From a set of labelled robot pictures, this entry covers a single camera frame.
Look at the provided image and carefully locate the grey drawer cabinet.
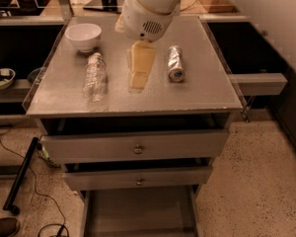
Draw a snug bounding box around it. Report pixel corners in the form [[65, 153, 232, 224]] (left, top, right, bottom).
[[23, 15, 247, 237]]

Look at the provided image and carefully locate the clear plastic water bottle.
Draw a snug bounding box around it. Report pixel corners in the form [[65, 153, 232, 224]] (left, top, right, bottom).
[[83, 52, 108, 102]]

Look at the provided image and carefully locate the cardboard box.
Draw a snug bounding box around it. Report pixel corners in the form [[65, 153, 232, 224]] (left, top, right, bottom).
[[198, 0, 237, 13]]

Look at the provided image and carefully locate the white ceramic bowl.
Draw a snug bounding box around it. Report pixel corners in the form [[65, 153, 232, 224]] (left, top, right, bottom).
[[65, 23, 102, 52]]

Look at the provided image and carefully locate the brown shoe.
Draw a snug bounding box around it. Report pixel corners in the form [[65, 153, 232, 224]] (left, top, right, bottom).
[[0, 217, 20, 237]]

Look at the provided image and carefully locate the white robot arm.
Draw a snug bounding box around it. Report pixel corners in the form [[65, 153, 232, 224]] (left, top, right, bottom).
[[115, 0, 296, 72]]

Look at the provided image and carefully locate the black bar on floor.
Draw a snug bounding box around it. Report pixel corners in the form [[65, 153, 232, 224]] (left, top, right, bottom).
[[3, 137, 38, 215]]

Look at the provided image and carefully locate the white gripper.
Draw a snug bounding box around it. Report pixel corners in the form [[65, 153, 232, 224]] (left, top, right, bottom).
[[114, 0, 174, 90]]

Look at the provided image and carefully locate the grey top drawer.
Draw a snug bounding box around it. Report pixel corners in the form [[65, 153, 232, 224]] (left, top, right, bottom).
[[41, 129, 229, 164]]

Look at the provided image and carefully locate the grey side shelf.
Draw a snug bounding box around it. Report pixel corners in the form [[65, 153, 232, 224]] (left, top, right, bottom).
[[229, 73, 287, 96]]

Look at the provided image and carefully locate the grey middle drawer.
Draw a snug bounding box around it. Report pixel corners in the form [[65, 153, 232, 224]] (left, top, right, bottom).
[[63, 166, 212, 191]]

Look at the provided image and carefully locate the grey bottom drawer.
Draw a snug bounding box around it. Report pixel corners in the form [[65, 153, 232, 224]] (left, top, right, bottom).
[[79, 186, 202, 237]]

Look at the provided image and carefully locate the silver crushed can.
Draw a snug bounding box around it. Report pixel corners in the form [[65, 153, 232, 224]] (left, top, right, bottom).
[[168, 45, 185, 83]]

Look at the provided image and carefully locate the grey drawer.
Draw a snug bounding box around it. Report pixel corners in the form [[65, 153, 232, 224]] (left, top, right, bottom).
[[63, 166, 212, 191], [79, 186, 202, 237], [41, 129, 229, 164]]

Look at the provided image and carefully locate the black monitor stand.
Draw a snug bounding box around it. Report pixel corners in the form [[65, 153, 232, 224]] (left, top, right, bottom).
[[83, 0, 124, 14]]

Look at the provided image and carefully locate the black floor cable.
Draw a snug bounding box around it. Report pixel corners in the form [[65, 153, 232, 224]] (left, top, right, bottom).
[[0, 125, 71, 237]]

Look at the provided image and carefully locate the bowl with items on shelf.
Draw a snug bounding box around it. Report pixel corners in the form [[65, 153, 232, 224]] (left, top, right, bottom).
[[0, 68, 16, 90]]

